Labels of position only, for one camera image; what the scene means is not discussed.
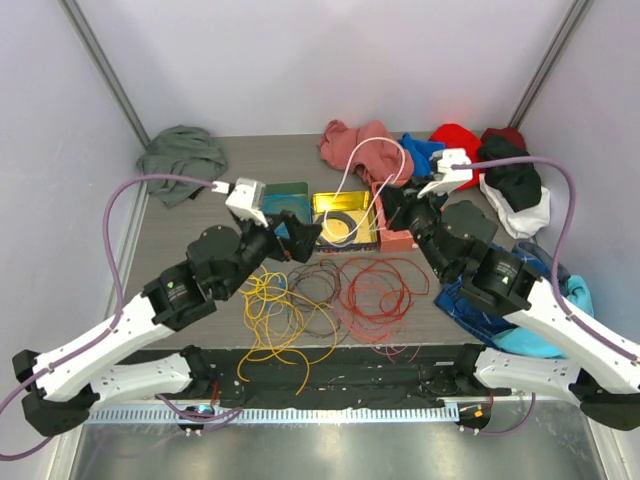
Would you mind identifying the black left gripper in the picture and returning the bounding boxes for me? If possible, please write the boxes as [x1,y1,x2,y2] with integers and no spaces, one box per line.
[218,208,321,299]

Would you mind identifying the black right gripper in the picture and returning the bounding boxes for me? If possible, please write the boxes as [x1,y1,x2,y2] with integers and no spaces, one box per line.
[380,174,454,279]

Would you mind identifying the grey cable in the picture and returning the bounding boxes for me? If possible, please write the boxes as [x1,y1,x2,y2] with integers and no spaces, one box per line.
[313,211,360,246]

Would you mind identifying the yellow cable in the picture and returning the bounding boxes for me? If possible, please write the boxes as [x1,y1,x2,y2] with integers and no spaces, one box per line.
[229,264,344,399]

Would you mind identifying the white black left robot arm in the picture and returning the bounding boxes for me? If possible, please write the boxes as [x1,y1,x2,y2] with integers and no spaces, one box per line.
[12,211,322,437]

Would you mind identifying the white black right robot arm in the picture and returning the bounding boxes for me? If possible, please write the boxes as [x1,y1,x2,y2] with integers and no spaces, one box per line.
[379,178,639,431]

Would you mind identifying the green plastic tray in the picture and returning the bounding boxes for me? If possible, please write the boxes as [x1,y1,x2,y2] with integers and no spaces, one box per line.
[262,182,312,223]

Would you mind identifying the yellow metal tin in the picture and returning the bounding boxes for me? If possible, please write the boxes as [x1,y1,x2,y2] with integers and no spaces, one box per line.
[311,191,378,252]

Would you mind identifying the orange plastic tray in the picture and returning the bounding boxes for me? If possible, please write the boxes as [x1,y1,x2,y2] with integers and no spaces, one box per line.
[374,197,418,253]

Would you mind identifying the pink cloth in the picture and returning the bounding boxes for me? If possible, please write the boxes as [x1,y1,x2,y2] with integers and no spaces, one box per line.
[318,120,414,185]

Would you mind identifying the black cloth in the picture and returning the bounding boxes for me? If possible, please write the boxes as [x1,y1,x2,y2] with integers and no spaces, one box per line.
[477,134,542,212]

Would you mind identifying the dark red cloth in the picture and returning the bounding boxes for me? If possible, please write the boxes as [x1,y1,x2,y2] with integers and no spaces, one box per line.
[480,127,527,150]

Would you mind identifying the white cloth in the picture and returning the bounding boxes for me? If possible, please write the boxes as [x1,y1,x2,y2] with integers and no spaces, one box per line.
[479,174,551,239]

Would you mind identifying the grey green cloth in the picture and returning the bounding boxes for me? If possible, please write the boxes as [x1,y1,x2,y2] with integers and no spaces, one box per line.
[136,125,229,209]

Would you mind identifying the blue plaid cloth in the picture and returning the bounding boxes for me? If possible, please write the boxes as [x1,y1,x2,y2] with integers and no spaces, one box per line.
[434,254,566,351]

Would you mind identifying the grey denim cloth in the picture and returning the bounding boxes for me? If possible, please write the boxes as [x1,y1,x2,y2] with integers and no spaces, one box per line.
[512,241,571,284]

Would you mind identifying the light blue cloth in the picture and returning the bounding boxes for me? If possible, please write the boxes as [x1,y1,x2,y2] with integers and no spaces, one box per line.
[491,275,594,358]

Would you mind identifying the blue cable in green tray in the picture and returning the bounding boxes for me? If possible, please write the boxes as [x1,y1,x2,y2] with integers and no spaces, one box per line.
[262,193,311,239]

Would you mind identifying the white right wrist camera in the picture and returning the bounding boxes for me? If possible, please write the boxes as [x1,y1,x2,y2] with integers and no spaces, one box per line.
[417,148,473,199]

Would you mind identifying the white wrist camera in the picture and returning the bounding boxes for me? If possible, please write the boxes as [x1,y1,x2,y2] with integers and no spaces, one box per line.
[417,148,473,199]
[211,177,268,227]

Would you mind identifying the dark brown cable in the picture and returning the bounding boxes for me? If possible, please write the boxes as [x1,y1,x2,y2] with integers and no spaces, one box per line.
[287,259,346,341]

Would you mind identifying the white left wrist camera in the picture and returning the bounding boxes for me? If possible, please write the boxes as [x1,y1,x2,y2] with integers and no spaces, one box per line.
[211,177,268,227]

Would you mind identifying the red cable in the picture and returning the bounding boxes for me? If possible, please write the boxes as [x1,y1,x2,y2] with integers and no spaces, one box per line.
[335,257,432,362]

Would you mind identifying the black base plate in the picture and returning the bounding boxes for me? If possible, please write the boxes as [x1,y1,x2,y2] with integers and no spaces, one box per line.
[195,344,493,410]

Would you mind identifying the white slotted cable duct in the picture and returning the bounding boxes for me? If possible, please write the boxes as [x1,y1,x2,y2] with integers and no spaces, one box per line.
[86,403,459,425]

